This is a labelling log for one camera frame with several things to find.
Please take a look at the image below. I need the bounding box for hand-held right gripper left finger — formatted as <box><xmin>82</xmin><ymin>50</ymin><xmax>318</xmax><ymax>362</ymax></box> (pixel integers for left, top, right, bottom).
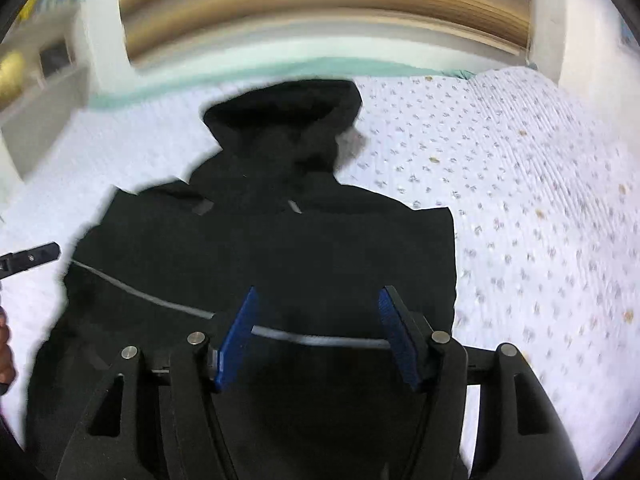
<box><xmin>56</xmin><ymin>286</ymin><xmax>259</xmax><ymax>480</ymax></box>

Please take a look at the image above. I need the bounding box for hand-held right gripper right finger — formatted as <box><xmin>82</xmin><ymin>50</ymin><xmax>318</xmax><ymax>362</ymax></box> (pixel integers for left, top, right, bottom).
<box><xmin>377</xmin><ymin>285</ymin><xmax>585</xmax><ymax>480</ymax></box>

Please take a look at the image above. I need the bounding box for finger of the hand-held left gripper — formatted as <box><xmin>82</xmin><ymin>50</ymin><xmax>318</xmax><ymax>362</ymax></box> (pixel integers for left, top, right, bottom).
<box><xmin>0</xmin><ymin>242</ymin><xmax>62</xmax><ymax>281</ymax></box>

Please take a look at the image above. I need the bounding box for black hooded sweatshirt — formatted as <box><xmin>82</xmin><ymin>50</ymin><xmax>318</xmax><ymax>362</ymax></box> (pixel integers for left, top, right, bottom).
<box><xmin>25</xmin><ymin>79</ymin><xmax>471</xmax><ymax>480</ymax></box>

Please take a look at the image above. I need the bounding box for person's left hand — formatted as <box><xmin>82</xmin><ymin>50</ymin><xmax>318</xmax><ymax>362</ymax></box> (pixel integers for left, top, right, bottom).
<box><xmin>0</xmin><ymin>305</ymin><xmax>18</xmax><ymax>397</ymax></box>

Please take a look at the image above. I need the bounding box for white floral quilted bedspread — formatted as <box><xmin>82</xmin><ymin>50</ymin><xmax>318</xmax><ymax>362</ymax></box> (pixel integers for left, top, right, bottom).
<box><xmin>0</xmin><ymin>66</ymin><xmax>640</xmax><ymax>480</ymax></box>

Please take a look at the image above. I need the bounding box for yellow plush toy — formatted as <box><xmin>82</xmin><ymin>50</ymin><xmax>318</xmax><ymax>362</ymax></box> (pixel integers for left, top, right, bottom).
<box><xmin>0</xmin><ymin>50</ymin><xmax>27</xmax><ymax>103</ymax></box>

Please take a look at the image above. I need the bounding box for white shelf unit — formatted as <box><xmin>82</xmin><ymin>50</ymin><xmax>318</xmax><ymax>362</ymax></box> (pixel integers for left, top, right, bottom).
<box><xmin>0</xmin><ymin>0</ymin><xmax>96</xmax><ymax>193</ymax></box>

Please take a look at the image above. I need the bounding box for mint green bed sheet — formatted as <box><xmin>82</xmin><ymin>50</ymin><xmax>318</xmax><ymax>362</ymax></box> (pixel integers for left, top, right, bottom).
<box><xmin>89</xmin><ymin>56</ymin><xmax>476</xmax><ymax>113</ymax></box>

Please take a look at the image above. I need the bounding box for wooden slatted headboard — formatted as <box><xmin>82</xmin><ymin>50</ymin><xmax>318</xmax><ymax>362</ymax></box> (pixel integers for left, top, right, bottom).
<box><xmin>118</xmin><ymin>0</ymin><xmax>532</xmax><ymax>68</ymax></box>

